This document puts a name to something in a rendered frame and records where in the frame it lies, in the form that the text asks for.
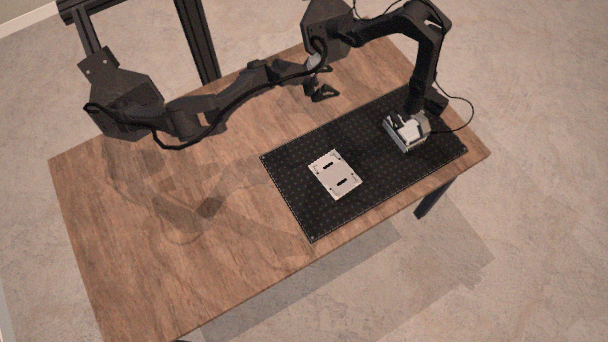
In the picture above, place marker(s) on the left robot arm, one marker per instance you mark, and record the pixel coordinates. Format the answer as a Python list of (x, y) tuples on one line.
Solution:
[(409, 20)]

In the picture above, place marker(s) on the white well plate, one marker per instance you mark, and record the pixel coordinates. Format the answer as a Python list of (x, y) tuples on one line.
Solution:
[(411, 129)]

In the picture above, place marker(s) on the white flat plate with slots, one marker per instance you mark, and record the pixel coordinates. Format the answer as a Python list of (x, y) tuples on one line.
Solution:
[(335, 174)]

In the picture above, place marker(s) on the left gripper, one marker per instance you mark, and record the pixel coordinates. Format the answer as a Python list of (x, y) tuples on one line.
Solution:
[(407, 112)]

